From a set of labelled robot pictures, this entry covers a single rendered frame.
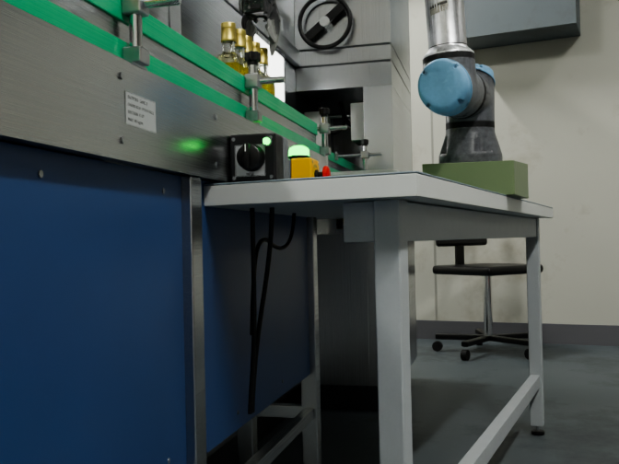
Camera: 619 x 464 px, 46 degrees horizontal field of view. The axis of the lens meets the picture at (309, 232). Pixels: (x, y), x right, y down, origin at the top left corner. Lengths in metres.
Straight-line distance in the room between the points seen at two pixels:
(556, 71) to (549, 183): 0.68
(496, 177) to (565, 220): 2.95
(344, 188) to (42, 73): 0.47
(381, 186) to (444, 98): 0.63
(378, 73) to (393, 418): 1.91
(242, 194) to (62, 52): 0.42
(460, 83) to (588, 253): 3.09
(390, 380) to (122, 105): 0.53
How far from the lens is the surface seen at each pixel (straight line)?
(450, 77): 1.62
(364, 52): 2.84
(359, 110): 2.90
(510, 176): 1.67
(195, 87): 1.14
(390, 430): 1.09
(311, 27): 2.90
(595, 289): 4.62
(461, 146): 1.74
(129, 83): 0.91
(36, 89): 0.75
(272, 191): 1.09
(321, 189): 1.05
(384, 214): 1.06
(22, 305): 0.74
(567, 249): 4.62
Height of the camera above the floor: 0.66
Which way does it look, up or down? 1 degrees up
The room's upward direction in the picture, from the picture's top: 1 degrees counter-clockwise
